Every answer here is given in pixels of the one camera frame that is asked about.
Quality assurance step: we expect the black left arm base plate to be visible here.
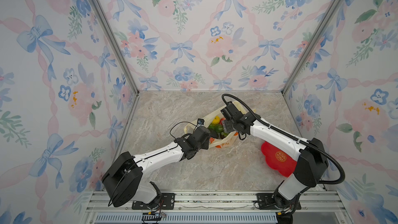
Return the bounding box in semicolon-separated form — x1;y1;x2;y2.
132;193;176;211

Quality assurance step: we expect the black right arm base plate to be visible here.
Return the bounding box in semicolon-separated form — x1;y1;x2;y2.
254;193;301;211

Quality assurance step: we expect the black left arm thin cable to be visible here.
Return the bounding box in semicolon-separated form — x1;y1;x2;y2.
169;118;203;140

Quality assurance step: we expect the aluminium corner frame post right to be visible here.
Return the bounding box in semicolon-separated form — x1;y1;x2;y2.
282;0;344;96

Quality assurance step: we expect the red flower-shaped plate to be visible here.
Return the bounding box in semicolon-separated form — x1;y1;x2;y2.
261;142;297;177

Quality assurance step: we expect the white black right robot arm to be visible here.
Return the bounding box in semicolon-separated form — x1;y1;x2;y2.
221;102;328;203

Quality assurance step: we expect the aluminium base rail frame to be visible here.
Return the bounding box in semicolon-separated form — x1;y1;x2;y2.
81;190;353;224

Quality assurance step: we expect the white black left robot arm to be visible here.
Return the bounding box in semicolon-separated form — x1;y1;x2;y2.
102;125;211;209

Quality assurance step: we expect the pale yellow plastic bag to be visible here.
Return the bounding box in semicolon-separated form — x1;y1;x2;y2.
183;101;247;148

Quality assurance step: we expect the aluminium corner frame post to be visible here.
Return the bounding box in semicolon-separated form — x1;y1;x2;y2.
88;0;139;96
282;0;344;96

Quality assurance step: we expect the yellow fruit in bag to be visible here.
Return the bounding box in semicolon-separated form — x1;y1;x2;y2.
211;116;220;125

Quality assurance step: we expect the aluminium corner frame post left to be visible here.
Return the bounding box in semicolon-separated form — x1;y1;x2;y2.
88;0;139;96

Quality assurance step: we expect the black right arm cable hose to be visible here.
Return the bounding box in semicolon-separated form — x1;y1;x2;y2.
221;93;346;185

